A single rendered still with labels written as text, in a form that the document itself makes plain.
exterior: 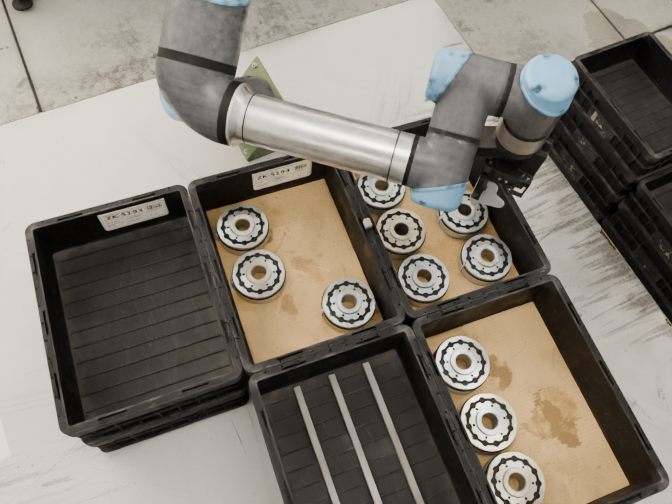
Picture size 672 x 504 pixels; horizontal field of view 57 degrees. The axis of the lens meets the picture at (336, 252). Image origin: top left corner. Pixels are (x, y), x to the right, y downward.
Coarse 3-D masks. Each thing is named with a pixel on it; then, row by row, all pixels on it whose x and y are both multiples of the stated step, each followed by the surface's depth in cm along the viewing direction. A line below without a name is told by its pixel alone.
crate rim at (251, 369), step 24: (240, 168) 120; (264, 168) 121; (336, 168) 121; (192, 192) 117; (360, 216) 117; (216, 264) 112; (240, 336) 105; (360, 336) 107; (240, 360) 104; (288, 360) 104
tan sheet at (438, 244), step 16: (400, 208) 130; (416, 208) 130; (432, 224) 129; (432, 240) 127; (448, 240) 127; (464, 240) 128; (448, 256) 126; (448, 272) 124; (512, 272) 125; (448, 288) 123; (464, 288) 123
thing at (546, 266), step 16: (400, 128) 127; (352, 176) 121; (512, 208) 120; (528, 224) 119; (528, 240) 118; (384, 256) 114; (544, 256) 116; (528, 272) 114; (544, 272) 114; (400, 288) 111; (480, 288) 112; (496, 288) 114; (432, 304) 110; (448, 304) 110
